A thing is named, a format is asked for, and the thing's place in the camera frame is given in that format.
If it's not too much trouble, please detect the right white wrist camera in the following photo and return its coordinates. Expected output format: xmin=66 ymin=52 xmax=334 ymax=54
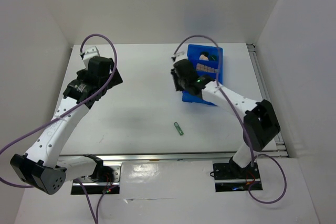
xmin=172 ymin=51 xmax=188 ymax=62

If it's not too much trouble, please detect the purple cable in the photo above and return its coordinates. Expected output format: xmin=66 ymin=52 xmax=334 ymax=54
xmin=172 ymin=35 xmax=287 ymax=204
xmin=0 ymin=34 xmax=119 ymax=223

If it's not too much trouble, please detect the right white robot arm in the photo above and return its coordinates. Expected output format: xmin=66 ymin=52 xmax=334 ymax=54
xmin=171 ymin=56 xmax=280 ymax=178

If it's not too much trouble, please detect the clear eyeshadow palette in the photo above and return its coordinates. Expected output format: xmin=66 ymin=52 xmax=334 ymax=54
xmin=196 ymin=63 xmax=218 ymax=73

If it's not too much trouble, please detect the beige makeup sponge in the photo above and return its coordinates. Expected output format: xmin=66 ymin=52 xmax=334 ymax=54
xmin=199 ymin=54 xmax=209 ymax=61

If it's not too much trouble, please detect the green clear tube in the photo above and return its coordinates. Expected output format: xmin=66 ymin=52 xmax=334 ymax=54
xmin=174 ymin=122 xmax=184 ymax=136

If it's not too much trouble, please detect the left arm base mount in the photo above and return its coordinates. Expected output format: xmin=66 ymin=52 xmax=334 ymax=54
xmin=78 ymin=162 xmax=122 ymax=195

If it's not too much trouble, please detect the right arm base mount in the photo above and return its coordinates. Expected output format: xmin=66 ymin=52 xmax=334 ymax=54
xmin=209 ymin=163 xmax=263 ymax=193

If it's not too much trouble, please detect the blue plastic organizer bin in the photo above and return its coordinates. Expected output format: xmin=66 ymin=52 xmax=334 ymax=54
xmin=182 ymin=44 xmax=224 ymax=106

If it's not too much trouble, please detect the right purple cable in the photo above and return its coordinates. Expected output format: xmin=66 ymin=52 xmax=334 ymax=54
xmin=172 ymin=35 xmax=287 ymax=204

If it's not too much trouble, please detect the aluminium rail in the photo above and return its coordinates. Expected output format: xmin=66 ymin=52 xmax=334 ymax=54
xmin=59 ymin=149 xmax=289 ymax=168
xmin=246 ymin=44 xmax=287 ymax=152

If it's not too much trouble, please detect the aluminium rail front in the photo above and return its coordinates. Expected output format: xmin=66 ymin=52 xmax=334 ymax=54
xmin=59 ymin=149 xmax=289 ymax=168

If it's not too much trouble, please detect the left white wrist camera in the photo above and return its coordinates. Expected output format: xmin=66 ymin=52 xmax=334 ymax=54
xmin=80 ymin=46 xmax=100 ymax=62

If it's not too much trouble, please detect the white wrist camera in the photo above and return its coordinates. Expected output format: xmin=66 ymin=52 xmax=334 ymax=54
xmin=80 ymin=46 xmax=100 ymax=62
xmin=172 ymin=51 xmax=188 ymax=62

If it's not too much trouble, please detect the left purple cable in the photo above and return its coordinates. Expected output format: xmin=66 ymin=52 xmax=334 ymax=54
xmin=0 ymin=34 xmax=119 ymax=223

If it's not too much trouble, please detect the aluminium rail right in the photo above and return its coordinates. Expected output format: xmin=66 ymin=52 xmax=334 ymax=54
xmin=246 ymin=44 xmax=287 ymax=152

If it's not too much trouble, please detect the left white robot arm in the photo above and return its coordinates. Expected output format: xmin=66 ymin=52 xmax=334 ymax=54
xmin=10 ymin=56 xmax=122 ymax=195

